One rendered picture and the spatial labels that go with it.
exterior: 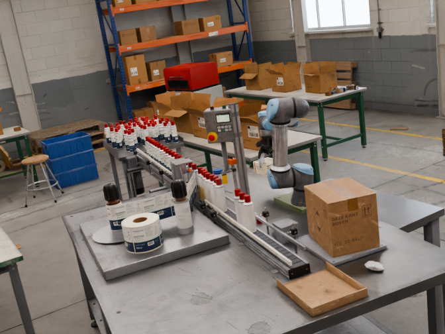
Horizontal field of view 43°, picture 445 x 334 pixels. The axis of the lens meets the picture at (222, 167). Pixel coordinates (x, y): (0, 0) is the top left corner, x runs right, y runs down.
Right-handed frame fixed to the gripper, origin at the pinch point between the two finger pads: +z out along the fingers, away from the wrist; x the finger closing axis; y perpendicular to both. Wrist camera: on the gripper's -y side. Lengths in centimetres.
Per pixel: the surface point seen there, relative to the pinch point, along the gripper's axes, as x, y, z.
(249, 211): -56, 61, -1
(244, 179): -34.8, 25.5, -4.6
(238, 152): -36.7, 25.8, -21.8
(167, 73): 182, -513, -4
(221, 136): -43, 20, -32
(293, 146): 92, -92, 26
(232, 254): -72, 65, 16
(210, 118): -47, 16, -43
